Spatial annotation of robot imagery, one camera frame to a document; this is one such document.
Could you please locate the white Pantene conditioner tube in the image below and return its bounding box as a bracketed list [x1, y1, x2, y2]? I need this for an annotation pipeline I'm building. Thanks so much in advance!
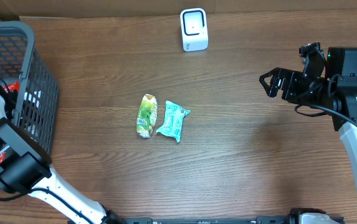
[22, 91, 42, 109]

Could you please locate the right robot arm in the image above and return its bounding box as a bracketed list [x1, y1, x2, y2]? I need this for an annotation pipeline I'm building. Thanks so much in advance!
[259, 42, 357, 192]

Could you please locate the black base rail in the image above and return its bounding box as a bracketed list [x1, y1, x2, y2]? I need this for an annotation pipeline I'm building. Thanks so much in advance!
[115, 207, 346, 224]

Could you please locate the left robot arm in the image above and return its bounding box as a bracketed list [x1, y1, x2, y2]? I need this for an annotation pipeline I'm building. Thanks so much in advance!
[0, 83, 124, 223]

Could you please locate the white barcode scanner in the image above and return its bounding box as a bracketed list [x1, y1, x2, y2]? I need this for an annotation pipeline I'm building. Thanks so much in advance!
[180, 7, 209, 52]

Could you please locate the green yellow snack packet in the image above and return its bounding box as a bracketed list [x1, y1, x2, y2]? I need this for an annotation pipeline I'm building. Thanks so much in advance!
[136, 94, 158, 138]

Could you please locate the red spaghetti packet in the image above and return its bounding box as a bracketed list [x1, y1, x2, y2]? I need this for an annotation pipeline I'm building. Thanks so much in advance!
[0, 81, 20, 163]

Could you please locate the mint green wipes packet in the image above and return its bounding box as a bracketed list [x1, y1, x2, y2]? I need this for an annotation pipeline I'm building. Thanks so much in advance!
[156, 100, 191, 143]

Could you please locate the grey plastic shopping basket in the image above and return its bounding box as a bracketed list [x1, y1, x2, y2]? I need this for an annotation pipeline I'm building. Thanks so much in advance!
[0, 21, 60, 187]

